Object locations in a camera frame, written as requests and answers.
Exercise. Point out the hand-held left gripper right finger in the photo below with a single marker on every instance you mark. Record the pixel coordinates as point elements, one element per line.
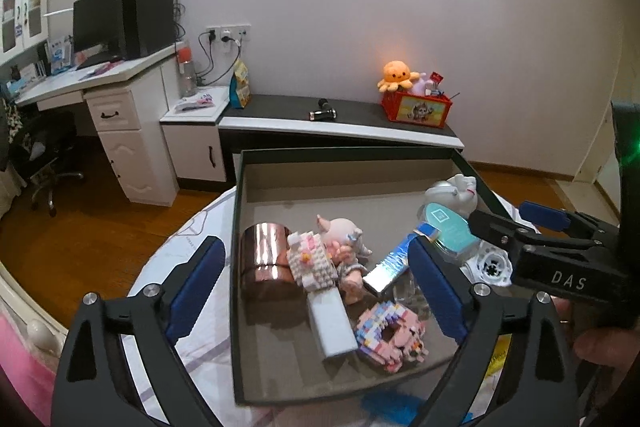
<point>440,297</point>

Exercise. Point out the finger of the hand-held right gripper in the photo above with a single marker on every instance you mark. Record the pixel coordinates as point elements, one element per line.
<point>545,214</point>
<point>495,229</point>

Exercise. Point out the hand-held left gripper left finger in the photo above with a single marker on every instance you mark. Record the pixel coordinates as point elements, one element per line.
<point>197,282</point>

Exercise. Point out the white round lamp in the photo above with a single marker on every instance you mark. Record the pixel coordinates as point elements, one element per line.
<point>492,266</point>

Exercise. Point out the white bear figurine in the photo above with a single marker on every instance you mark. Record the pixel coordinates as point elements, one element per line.
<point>457,192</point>

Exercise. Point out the shiny blue patterned box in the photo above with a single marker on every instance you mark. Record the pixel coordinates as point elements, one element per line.
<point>392,264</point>

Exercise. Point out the pink multicolour brick toy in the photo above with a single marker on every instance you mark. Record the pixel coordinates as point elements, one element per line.
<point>392,337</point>

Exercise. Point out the rose gold metal cup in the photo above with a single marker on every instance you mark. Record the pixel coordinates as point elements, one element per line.
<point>265,262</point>

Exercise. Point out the large dark-rimmed storage box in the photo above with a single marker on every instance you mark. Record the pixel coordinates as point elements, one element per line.
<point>270,357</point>

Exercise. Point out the white rectangular box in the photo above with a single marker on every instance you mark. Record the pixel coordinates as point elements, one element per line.
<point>332,324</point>

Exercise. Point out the pink doll figure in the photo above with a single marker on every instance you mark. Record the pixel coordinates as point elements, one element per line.
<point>345,237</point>

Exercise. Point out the white and pink brick toy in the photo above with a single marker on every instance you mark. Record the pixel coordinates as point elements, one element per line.
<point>312,262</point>

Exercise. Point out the person's right hand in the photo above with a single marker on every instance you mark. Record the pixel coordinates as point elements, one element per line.
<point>600,347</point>

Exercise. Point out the yellow banana toy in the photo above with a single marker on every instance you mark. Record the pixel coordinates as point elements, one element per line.
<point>500,352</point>

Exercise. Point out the red storage basket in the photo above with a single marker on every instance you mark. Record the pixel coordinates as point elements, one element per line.
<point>417,109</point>

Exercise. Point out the white desk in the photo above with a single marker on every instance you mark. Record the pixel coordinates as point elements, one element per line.
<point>135,132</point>

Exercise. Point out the purple plush toy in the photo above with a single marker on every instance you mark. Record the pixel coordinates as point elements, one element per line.
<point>422,83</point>

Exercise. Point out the pink small items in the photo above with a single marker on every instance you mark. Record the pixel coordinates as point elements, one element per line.
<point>196,102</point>

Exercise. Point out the orange octopus plush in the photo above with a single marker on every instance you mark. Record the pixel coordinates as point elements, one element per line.
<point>397,74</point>

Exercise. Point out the low cabinet with black top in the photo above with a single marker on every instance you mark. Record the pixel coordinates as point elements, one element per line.
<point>320,127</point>

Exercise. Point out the blue and yellow snack bag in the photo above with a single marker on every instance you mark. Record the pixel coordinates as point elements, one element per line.
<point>241,84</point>

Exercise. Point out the black office chair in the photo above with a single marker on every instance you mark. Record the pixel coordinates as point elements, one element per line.
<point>45,142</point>

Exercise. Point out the bottle with red cap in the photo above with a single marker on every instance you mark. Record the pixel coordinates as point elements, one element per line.
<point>186,72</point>

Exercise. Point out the dark patterned jacket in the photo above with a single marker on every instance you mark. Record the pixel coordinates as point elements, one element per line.
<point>7,132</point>

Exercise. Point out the blue and white boxes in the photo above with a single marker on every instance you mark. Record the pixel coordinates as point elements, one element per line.
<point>60,53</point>

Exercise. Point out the black computer tower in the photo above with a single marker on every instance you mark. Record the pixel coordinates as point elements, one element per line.
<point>147,19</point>

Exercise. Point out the black computer monitor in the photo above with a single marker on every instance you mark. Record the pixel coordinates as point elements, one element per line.
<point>97,22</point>

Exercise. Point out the white glass-door cabinet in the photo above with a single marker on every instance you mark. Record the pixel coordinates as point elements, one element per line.
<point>25,7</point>

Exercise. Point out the white bed frame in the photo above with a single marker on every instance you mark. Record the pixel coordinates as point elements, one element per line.
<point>37,332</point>

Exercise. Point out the white wall socket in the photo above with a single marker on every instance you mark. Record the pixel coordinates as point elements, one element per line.
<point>227,33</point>

